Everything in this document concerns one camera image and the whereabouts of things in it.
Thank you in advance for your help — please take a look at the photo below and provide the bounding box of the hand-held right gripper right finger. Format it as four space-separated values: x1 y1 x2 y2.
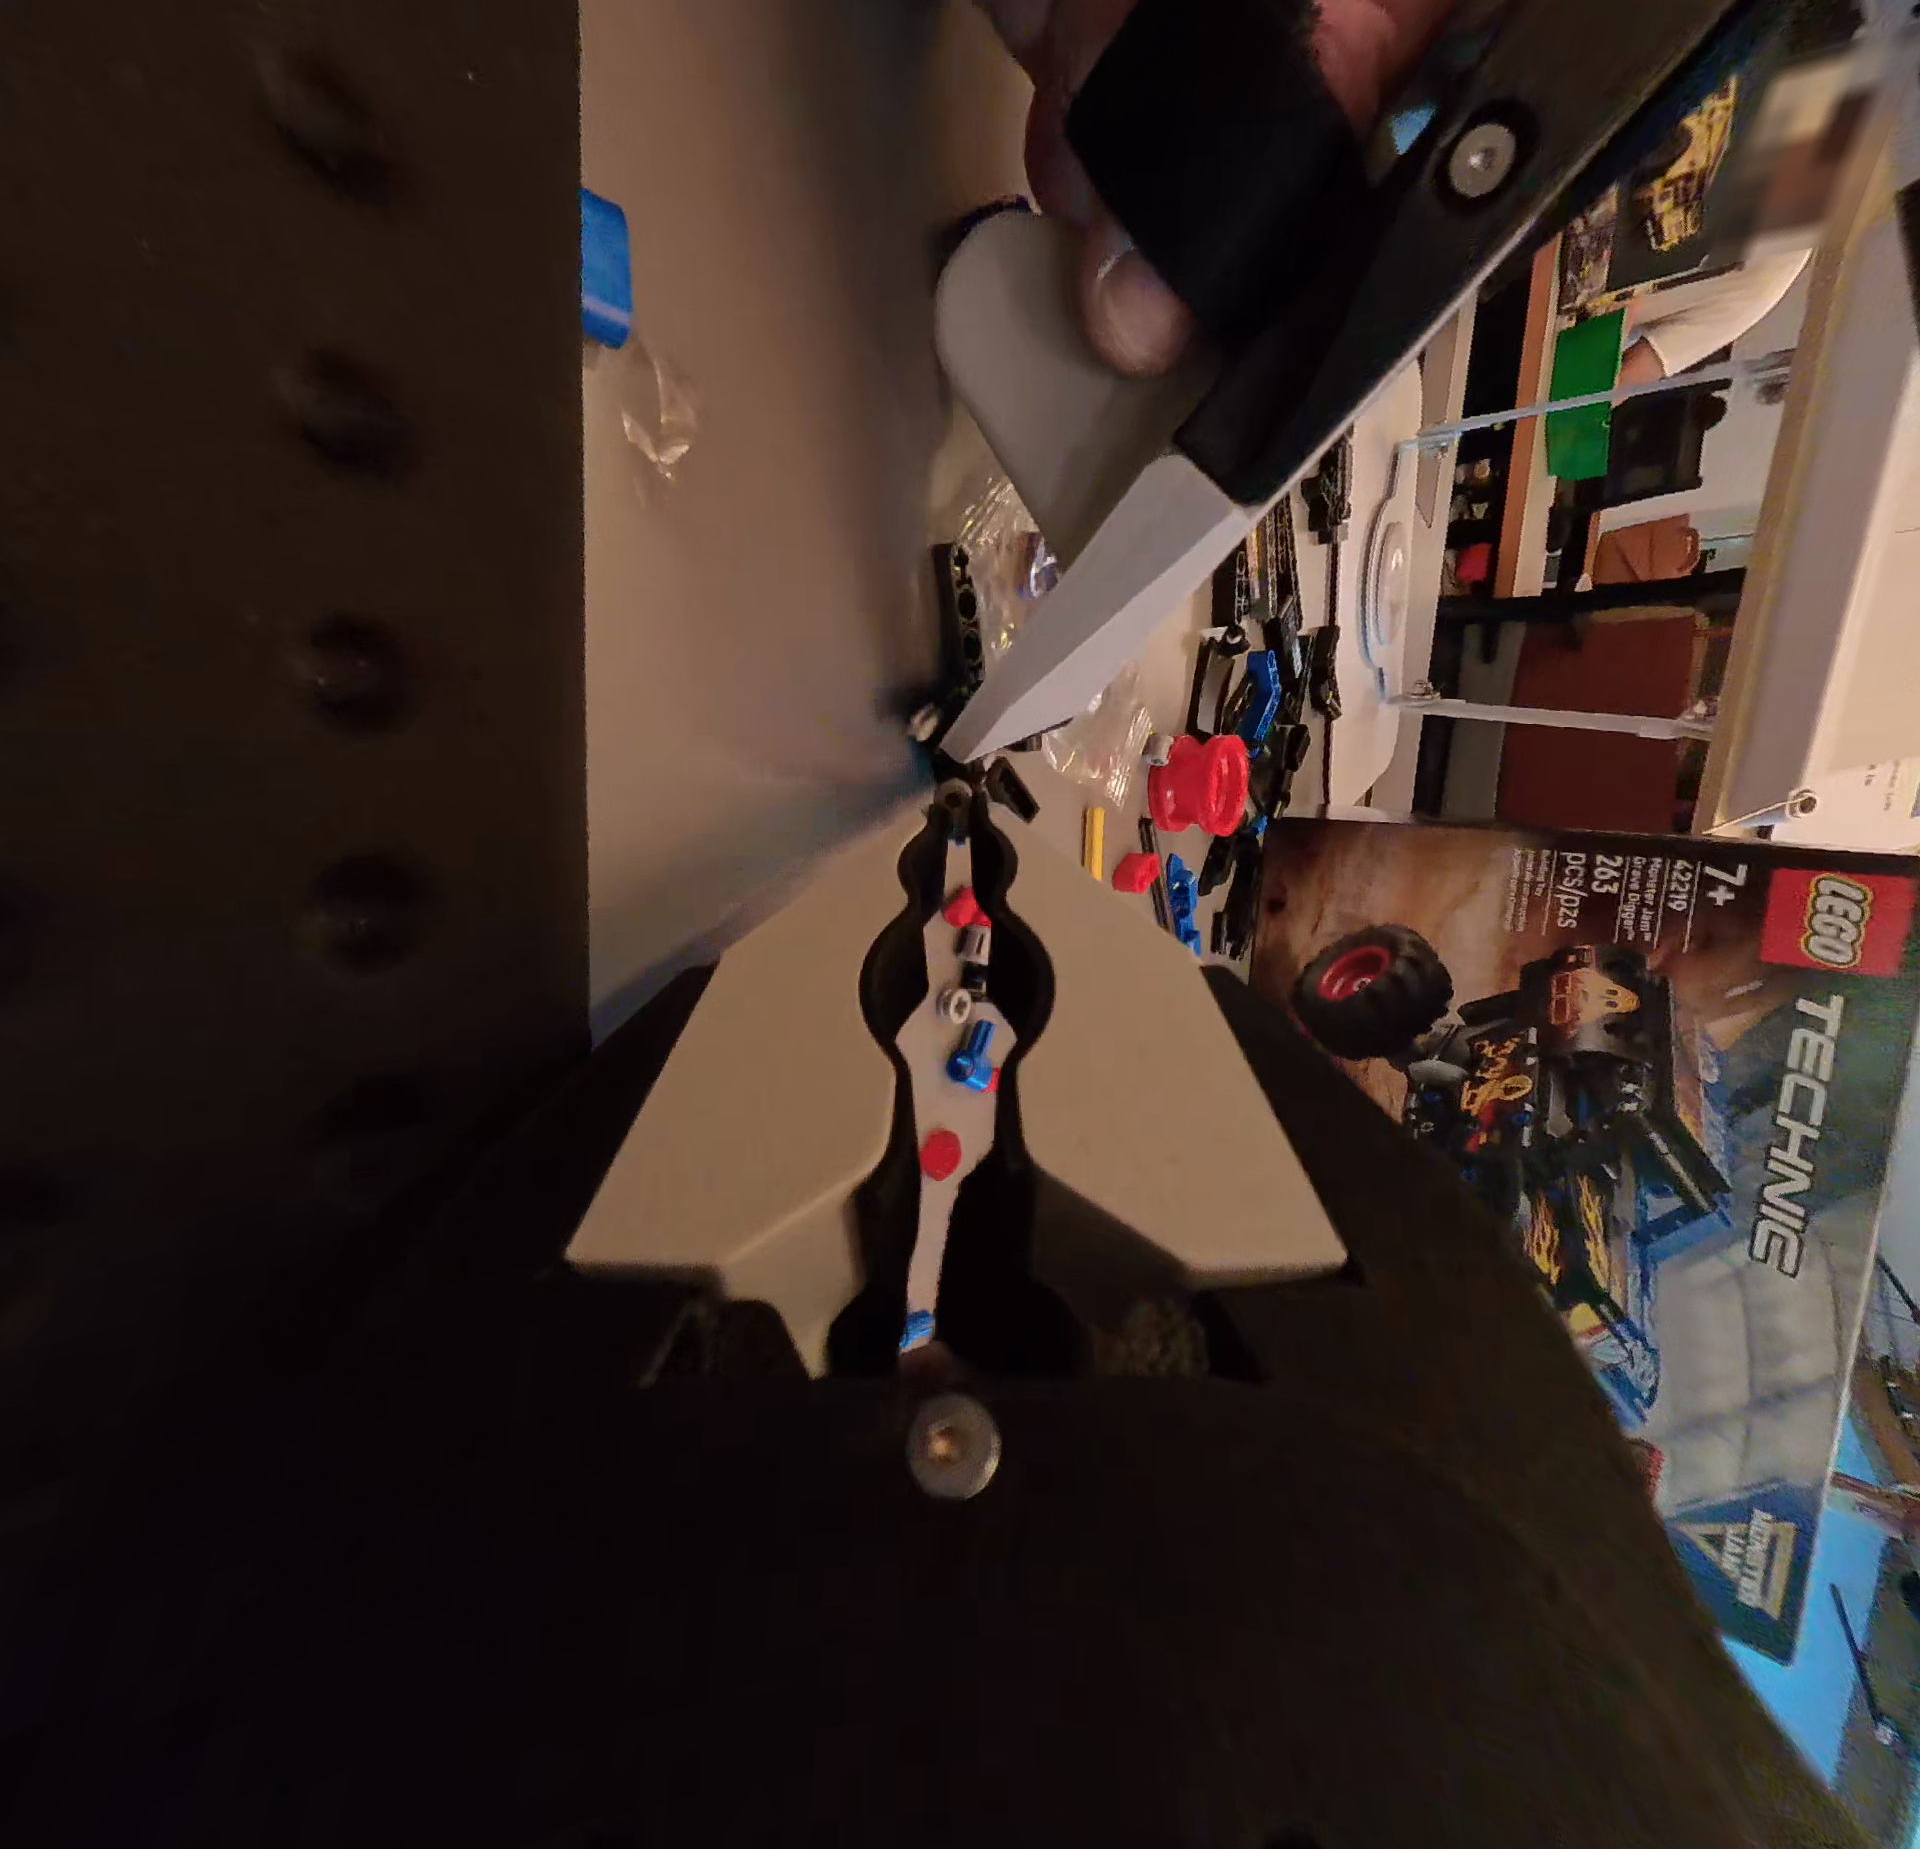
960 790 1351 1378

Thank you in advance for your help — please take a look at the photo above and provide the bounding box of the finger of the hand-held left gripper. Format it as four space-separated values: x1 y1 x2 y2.
943 451 1260 766

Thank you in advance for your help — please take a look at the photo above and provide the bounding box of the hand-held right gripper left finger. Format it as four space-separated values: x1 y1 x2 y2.
562 790 963 1378

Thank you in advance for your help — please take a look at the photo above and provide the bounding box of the person's left hand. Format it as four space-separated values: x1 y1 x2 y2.
937 0 1507 379

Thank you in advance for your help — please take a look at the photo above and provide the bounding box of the clear zip bag with parts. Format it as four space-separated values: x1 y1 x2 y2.
960 471 1161 803

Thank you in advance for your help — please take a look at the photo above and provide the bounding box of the pile of small toy pins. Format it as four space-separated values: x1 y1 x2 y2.
900 888 1004 1357

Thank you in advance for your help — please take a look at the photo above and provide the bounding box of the red toy wheel hub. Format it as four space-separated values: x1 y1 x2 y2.
1145 732 1255 839

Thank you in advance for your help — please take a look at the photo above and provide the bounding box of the toy set box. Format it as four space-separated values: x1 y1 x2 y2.
1244 815 1920 1670

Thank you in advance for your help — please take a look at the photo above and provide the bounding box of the small crumpled clear wrap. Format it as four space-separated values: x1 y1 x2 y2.
607 335 704 508

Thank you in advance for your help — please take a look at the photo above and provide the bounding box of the small blue toy brick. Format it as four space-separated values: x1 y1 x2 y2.
576 188 634 351

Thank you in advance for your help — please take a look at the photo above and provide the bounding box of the black dimpled mat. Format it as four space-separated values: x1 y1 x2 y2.
0 0 589 1430

